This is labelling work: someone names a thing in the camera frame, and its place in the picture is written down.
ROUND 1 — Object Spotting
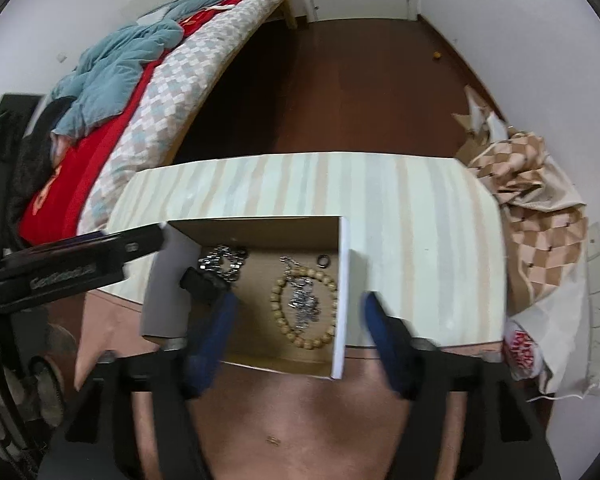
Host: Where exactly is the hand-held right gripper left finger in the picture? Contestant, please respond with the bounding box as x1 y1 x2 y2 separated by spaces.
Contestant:
40 290 241 480

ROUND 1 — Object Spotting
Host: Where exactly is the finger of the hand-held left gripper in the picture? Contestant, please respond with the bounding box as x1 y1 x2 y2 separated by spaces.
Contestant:
20 223 166 267
0 93 42 161

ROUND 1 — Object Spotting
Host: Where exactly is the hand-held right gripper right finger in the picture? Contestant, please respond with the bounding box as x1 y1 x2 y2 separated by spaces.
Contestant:
362 291 563 480

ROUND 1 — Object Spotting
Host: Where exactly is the cardboard box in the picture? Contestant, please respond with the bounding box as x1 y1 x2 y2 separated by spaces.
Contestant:
140 216 352 380

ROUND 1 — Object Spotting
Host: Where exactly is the wooden bead bracelet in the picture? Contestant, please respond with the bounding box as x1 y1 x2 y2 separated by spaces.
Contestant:
269 269 339 350

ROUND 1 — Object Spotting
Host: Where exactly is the thick silver chain bracelet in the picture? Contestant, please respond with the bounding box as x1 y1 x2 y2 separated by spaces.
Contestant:
197 245 250 286

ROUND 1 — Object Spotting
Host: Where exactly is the thin silver bracelet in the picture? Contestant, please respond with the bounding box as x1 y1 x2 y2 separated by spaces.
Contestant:
280 256 323 331

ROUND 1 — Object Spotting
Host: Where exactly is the black fuzzy cloth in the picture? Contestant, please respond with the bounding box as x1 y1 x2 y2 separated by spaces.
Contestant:
5 97 76 251

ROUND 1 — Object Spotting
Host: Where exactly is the bed with red blanket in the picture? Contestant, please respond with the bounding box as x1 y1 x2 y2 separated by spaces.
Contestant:
19 0 261 246

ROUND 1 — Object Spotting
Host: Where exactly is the blue quilt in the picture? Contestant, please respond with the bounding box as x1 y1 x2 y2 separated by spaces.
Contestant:
50 0 287 138

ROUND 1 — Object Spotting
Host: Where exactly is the striped table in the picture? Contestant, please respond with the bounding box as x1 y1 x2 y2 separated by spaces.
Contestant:
75 151 508 480

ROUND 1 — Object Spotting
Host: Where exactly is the checkered bed sheet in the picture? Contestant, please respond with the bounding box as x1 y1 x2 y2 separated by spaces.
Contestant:
77 0 281 233

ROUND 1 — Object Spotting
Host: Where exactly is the white bag with red print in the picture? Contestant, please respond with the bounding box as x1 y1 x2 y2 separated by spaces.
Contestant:
502 157 593 396

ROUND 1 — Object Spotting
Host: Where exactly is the beige checkered cloth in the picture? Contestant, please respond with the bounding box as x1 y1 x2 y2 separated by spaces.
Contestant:
467 131 588 306

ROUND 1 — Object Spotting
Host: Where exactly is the torn cardboard scrap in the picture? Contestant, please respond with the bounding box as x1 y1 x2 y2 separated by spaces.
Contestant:
452 85 511 146

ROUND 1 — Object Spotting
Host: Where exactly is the white cable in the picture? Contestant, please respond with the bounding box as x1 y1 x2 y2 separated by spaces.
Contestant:
525 375 600 403

